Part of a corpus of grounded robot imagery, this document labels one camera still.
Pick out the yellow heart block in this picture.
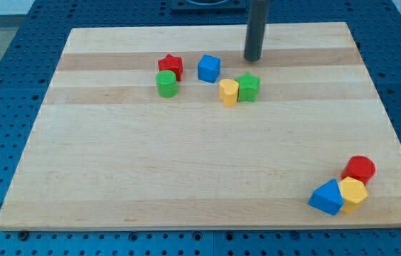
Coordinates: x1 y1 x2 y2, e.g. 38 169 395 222
218 79 239 107

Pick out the green star block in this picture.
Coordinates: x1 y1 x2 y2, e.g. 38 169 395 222
235 72 261 102

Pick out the red star block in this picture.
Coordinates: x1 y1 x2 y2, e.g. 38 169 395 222
157 53 183 82

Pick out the green cylinder block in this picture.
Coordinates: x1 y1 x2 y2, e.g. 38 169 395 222
155 70 178 98

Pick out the light wooden board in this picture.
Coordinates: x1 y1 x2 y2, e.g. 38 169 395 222
0 22 401 231

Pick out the blue cube block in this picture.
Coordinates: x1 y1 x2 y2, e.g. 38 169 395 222
197 55 220 83

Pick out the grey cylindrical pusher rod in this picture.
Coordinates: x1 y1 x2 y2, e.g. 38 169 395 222
243 0 270 62

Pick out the blue triangle block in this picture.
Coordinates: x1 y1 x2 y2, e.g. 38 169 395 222
308 178 343 215

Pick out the yellow hexagon block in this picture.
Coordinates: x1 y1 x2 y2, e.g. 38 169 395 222
338 177 368 213

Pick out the red cylinder block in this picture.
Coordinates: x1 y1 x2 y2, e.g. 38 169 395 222
341 155 376 186

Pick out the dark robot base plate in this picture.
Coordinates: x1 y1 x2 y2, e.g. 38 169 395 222
169 0 248 12

